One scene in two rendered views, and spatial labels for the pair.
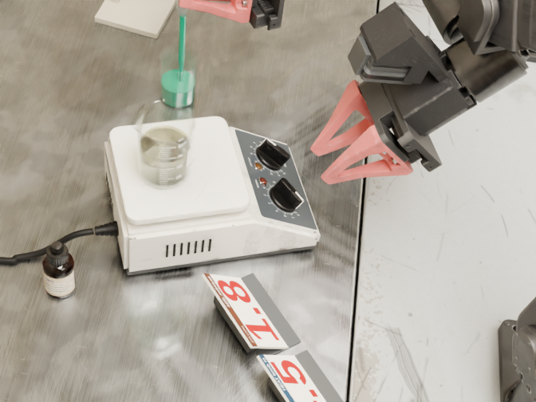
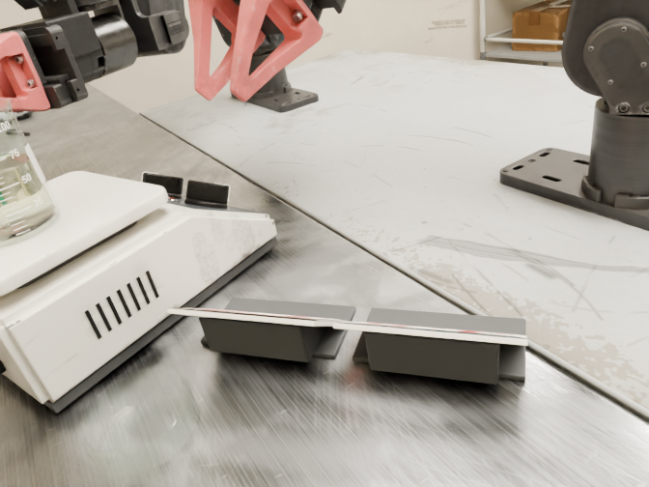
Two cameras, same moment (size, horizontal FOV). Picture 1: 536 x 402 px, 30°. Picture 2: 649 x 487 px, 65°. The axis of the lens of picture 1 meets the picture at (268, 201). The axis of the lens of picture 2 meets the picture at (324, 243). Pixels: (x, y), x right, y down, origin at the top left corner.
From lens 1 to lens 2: 69 cm
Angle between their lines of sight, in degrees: 28
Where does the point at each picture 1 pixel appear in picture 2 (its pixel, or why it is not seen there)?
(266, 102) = not seen: hidden behind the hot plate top
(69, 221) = not seen: outside the picture
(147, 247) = (53, 331)
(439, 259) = (393, 186)
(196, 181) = (75, 212)
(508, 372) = (561, 187)
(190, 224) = (101, 258)
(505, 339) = (521, 177)
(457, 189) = (348, 156)
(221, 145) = (88, 181)
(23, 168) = not seen: outside the picture
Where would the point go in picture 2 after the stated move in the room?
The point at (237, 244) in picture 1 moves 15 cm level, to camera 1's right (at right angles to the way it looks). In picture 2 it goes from (188, 268) to (370, 189)
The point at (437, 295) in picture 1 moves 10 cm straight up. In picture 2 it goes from (425, 200) to (416, 83)
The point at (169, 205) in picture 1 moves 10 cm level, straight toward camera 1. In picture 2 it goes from (47, 243) to (110, 315)
